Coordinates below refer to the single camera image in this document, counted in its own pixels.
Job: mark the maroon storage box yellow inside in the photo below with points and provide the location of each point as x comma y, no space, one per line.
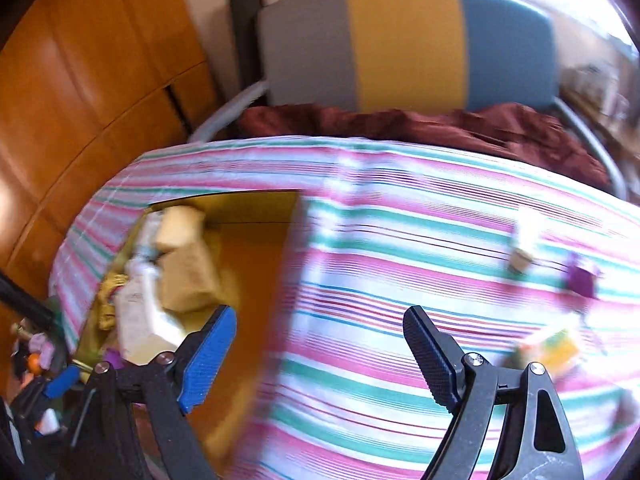
250,270

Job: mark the white bottle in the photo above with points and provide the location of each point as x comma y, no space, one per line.
140,310

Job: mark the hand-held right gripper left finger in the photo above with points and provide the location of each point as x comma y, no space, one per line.
207,360

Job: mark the striped bed sheet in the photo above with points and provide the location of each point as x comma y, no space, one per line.
400,240

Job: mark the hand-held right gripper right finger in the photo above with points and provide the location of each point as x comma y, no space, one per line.
430,357

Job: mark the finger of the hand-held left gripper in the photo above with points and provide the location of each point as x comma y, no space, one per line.
61,384

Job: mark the grey yellow blue headboard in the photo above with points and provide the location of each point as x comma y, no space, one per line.
400,45

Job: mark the small yellow sponge block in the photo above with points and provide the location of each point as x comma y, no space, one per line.
520,262

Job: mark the wooden wardrobe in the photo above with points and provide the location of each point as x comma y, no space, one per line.
75,85

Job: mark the large yellow sponge block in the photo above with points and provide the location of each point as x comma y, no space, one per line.
177,230

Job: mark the yellow green biscuit packet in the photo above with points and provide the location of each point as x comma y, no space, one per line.
550,350

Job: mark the brown cardboard box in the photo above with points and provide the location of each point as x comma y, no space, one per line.
190,280

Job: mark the maroon blanket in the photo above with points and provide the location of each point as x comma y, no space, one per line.
400,125

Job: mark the purple packet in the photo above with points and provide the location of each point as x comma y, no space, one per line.
582,277

